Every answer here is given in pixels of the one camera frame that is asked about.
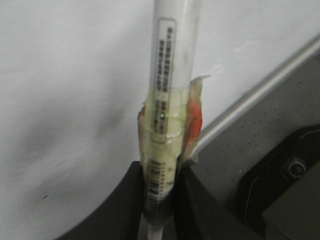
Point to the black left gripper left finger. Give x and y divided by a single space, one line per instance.
118 217

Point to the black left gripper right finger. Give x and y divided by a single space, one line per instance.
198 216

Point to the white taped whiteboard marker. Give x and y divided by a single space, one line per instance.
163 118

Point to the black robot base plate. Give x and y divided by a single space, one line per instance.
274 174

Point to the white whiteboard with metal frame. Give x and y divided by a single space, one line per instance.
75 73

